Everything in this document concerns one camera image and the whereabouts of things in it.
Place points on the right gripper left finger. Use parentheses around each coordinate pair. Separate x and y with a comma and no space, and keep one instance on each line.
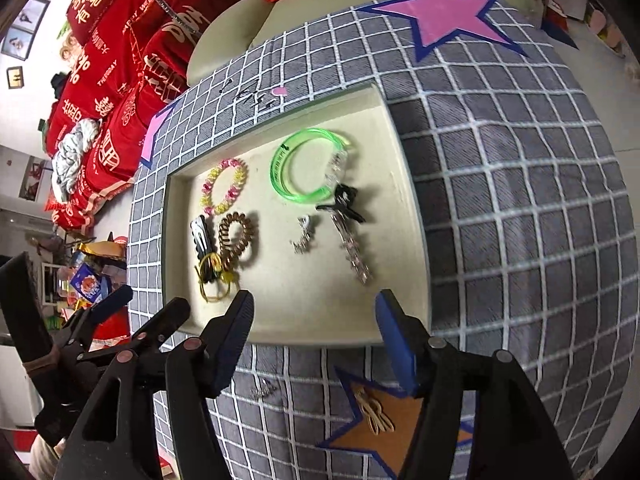
(197,371)

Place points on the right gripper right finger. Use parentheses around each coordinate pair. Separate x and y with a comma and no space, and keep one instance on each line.
(513,436)

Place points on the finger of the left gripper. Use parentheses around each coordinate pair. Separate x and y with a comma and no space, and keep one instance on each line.
(104,309)
(154,333)

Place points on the beige hair clip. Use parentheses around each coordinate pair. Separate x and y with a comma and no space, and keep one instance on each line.
(373,412)

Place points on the silver dangling earring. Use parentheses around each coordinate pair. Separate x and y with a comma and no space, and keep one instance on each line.
(304,243)

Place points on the pink star rhinestone clip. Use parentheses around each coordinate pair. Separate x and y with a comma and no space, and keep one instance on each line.
(351,247)

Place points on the cream jewelry tray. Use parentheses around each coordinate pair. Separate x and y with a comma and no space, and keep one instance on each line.
(312,299)

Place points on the blue snack box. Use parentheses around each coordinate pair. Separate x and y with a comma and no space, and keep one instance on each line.
(90,285)

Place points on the small silver earring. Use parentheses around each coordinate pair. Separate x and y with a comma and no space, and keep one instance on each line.
(263,389)

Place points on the black rectangular hair clip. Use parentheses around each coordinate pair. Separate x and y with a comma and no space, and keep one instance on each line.
(202,240)

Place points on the orange star sticker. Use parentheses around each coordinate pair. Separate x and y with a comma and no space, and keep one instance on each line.
(389,450)

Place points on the grey white crumpled cloth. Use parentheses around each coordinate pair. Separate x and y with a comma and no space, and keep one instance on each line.
(66,161)

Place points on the black claw hair clip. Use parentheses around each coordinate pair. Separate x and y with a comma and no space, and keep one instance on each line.
(343,203)

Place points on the green translucent bangle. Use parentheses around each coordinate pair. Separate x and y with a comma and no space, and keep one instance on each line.
(304,167)

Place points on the red bedspread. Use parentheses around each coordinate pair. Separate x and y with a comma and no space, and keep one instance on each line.
(133,65)

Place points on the pink star sticker far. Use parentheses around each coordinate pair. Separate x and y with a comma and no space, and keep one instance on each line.
(435,22)

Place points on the framed wall photo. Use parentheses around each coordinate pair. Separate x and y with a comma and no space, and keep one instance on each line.
(17,42)

